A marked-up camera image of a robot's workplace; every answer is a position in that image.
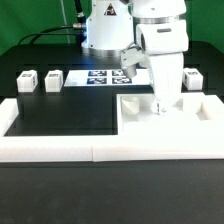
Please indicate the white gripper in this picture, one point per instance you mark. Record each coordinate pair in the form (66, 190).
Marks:
(159, 48)

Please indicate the white square tabletop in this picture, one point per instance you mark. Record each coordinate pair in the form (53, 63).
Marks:
(137, 114)

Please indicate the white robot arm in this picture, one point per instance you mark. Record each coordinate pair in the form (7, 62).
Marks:
(111, 26)

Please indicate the white U-shaped obstacle fence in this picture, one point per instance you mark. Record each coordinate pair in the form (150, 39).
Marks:
(189, 144)

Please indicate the white sheet with AprilTags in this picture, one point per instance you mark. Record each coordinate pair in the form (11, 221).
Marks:
(116, 77)

